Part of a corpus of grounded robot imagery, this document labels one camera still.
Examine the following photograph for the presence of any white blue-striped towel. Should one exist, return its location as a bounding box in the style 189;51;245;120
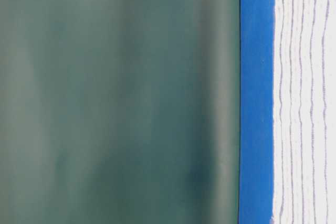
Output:
271;0;335;223

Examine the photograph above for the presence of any green backdrop sheet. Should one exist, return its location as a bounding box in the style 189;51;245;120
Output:
1;0;239;223

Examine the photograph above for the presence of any blue table cloth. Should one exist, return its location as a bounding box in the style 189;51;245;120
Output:
238;0;275;223

